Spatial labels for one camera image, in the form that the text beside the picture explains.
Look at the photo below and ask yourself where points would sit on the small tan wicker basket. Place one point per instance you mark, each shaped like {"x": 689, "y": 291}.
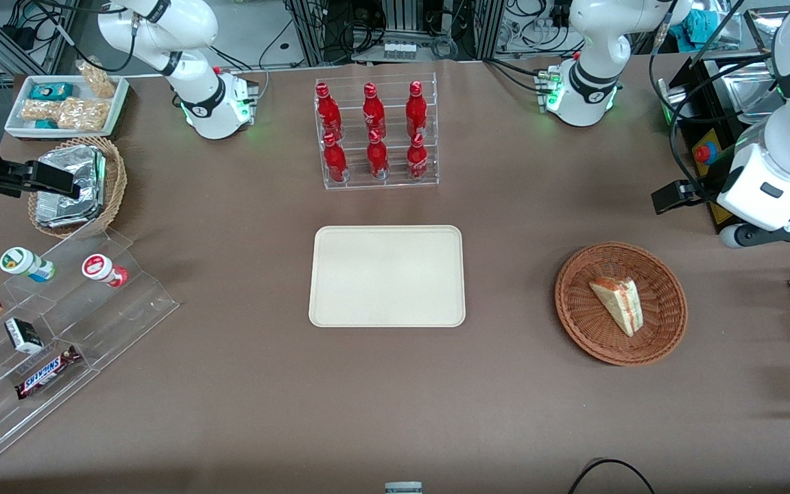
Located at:
{"x": 115, "y": 185}

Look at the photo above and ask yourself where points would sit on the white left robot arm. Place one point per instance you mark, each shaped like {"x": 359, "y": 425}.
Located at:
{"x": 594, "y": 75}

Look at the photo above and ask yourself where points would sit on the large brown wicker basket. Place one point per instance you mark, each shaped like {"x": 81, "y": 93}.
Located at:
{"x": 587, "y": 329}

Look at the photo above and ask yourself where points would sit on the clear acrylic bottle rack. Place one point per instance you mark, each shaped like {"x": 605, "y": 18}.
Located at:
{"x": 429, "y": 171}

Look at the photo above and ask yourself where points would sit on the red lid yogurt cup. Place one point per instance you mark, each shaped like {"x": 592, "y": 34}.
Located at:
{"x": 101, "y": 268}

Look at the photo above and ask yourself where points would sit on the red emergency stop button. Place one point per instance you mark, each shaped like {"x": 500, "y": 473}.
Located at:
{"x": 702, "y": 152}

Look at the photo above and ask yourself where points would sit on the white power strip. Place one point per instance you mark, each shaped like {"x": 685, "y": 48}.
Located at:
{"x": 399, "y": 49}

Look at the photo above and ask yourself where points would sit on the large teal snack packet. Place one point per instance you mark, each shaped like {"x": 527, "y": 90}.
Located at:
{"x": 51, "y": 91}

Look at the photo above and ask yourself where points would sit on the white rectangular snack bin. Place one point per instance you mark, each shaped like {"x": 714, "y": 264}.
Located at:
{"x": 18, "y": 123}

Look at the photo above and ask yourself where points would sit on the snickers chocolate bar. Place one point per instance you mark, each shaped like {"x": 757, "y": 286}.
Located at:
{"x": 47, "y": 372}

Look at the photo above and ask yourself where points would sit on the beige rectangular tray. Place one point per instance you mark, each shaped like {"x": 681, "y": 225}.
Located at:
{"x": 387, "y": 278}

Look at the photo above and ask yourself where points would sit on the foil wrapped package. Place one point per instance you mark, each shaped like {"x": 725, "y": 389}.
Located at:
{"x": 73, "y": 171}

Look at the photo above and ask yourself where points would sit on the triangular sandwich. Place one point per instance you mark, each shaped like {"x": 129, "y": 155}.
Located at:
{"x": 620, "y": 302}

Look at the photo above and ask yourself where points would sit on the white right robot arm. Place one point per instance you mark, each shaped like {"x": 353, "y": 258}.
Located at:
{"x": 199, "y": 103}

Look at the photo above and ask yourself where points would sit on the small teal snack packet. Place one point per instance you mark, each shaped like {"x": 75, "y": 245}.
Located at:
{"x": 46, "y": 124}

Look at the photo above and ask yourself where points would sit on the green lid yogurt cup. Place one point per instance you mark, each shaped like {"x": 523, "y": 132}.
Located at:
{"x": 21, "y": 263}

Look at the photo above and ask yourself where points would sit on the clear acrylic stepped stand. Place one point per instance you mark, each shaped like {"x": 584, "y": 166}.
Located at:
{"x": 114, "y": 322}

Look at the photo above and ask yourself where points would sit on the metal tray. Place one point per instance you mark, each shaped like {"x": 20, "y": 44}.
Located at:
{"x": 745, "y": 89}

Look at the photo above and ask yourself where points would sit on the clear bag of crackers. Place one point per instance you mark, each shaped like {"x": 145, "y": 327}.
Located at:
{"x": 84, "y": 114}
{"x": 40, "y": 110}
{"x": 97, "y": 80}

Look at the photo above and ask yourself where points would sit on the red soda bottle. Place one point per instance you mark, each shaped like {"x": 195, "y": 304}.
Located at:
{"x": 416, "y": 113}
{"x": 335, "y": 161}
{"x": 378, "y": 158}
{"x": 374, "y": 113}
{"x": 328, "y": 113}
{"x": 417, "y": 159}

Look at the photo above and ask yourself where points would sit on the teal cloth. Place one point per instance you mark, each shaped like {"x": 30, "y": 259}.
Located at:
{"x": 693, "y": 24}

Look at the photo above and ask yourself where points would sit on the grey device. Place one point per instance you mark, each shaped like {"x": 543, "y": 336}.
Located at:
{"x": 403, "y": 488}

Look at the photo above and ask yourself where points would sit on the small black white box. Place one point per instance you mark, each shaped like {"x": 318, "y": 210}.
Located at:
{"x": 22, "y": 335}

